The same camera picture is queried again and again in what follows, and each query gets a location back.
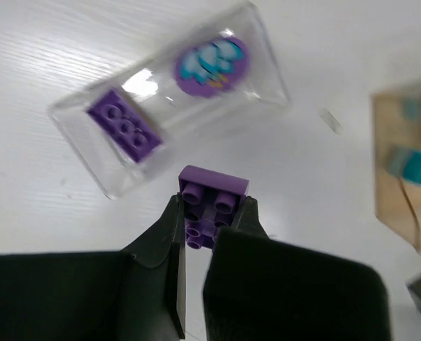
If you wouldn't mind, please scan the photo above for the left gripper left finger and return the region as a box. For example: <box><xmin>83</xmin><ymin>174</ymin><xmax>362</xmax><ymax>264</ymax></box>
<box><xmin>0</xmin><ymin>195</ymin><xmax>186</xmax><ymax>340</ymax></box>

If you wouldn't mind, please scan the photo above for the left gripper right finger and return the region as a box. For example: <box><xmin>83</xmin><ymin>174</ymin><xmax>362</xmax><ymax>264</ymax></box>
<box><xmin>202</xmin><ymin>197</ymin><xmax>391</xmax><ymax>340</ymax></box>

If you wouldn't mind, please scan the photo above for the small purple lego brick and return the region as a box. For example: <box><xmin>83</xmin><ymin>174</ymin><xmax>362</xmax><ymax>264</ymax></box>
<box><xmin>178</xmin><ymin>165</ymin><xmax>249</xmax><ymax>249</ymax></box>

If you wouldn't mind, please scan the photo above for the dark purple lego brick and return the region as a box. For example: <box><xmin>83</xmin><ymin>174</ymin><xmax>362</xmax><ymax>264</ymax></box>
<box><xmin>86</xmin><ymin>88</ymin><xmax>163</xmax><ymax>163</ymax></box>

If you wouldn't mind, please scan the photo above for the long teal lego brick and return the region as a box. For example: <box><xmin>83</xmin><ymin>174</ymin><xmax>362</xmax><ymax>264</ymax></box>
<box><xmin>386</xmin><ymin>146</ymin><xmax>421</xmax><ymax>185</ymax></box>

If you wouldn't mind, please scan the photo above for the light purple lego piece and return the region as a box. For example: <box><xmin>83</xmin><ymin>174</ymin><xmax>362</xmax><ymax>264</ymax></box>
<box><xmin>174</xmin><ymin>36</ymin><xmax>250</xmax><ymax>98</ymax></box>

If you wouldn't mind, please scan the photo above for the clear plastic container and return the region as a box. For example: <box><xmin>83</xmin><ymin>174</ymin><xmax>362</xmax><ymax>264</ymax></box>
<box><xmin>49</xmin><ymin>1</ymin><xmax>289</xmax><ymax>199</ymax></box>

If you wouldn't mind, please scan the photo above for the orange plastic container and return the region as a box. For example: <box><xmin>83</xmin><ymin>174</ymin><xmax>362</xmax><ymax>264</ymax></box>
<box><xmin>371</xmin><ymin>80</ymin><xmax>421</xmax><ymax>253</ymax></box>

